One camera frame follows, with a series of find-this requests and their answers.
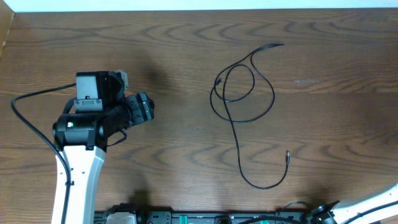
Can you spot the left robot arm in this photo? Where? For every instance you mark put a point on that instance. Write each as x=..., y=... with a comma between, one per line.
x=81, y=133

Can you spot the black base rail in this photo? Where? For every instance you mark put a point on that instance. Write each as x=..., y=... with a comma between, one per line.
x=130, y=213

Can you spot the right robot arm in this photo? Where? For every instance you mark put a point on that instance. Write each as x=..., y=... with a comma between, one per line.
x=368, y=209

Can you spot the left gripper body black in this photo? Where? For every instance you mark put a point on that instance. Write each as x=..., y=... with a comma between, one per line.
x=140, y=111

